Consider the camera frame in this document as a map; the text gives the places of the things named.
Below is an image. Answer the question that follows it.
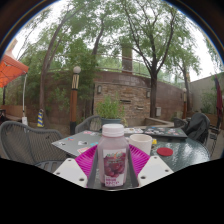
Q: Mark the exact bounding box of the white printed booklet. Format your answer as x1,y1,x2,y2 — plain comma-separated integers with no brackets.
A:
123,127,144,135

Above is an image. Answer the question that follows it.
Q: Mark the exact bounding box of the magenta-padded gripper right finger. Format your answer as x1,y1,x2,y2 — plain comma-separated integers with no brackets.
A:
126,143,174,188

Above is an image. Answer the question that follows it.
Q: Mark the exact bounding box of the flat round red coaster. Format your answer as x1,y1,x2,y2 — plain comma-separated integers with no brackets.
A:
156,147,174,157

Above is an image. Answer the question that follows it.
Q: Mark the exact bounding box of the black laptop with stickers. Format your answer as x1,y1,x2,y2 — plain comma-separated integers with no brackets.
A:
143,125,188,139

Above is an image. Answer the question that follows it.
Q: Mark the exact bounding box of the white cup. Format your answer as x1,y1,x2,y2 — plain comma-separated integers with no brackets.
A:
128,133,153,156

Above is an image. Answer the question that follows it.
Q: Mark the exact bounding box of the orange canopy tent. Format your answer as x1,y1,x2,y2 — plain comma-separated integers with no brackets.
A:
0,54,30,88

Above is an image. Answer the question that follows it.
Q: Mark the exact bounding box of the striped globe lamp post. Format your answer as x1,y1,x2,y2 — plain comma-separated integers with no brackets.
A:
69,65,82,135

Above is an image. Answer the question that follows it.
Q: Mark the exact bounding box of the silver laptop with stickers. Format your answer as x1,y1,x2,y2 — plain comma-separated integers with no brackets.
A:
51,130,103,158

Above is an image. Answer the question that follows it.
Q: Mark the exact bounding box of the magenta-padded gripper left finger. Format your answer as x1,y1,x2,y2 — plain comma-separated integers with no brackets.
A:
53,144,101,188

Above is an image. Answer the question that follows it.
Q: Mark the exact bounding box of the pink juice bottle white cap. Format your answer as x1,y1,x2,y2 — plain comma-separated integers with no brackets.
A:
96,123,130,190

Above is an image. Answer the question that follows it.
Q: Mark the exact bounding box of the closed dark red parasol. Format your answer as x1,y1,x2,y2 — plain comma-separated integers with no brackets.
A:
214,74,224,131

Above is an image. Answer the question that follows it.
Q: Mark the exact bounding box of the blue yellow striped cone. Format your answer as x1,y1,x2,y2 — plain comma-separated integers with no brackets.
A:
36,108,45,128

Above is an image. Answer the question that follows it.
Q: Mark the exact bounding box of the black jacket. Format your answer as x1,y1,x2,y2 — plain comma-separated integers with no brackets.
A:
185,112,211,145

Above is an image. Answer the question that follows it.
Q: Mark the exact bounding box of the green plant in teal pot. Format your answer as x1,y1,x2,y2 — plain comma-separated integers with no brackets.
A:
95,96,128,127

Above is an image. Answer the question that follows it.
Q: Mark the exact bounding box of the grey chair holding jacket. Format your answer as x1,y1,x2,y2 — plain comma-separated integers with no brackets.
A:
173,114,218,148

